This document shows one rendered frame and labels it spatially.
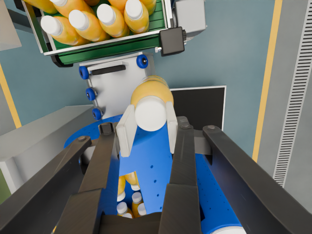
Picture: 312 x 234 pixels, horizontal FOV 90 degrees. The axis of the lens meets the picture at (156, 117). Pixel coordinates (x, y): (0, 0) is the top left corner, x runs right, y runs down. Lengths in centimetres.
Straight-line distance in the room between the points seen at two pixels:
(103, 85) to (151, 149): 34
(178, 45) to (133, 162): 36
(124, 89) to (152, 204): 39
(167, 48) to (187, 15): 21
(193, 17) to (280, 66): 136
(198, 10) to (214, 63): 96
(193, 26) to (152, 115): 54
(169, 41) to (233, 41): 121
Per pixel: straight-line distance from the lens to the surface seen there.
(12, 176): 86
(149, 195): 42
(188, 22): 69
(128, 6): 45
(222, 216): 90
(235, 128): 185
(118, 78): 60
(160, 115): 18
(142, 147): 35
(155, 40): 63
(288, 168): 245
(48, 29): 51
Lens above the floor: 152
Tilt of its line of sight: 72 degrees down
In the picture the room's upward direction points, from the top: 177 degrees clockwise
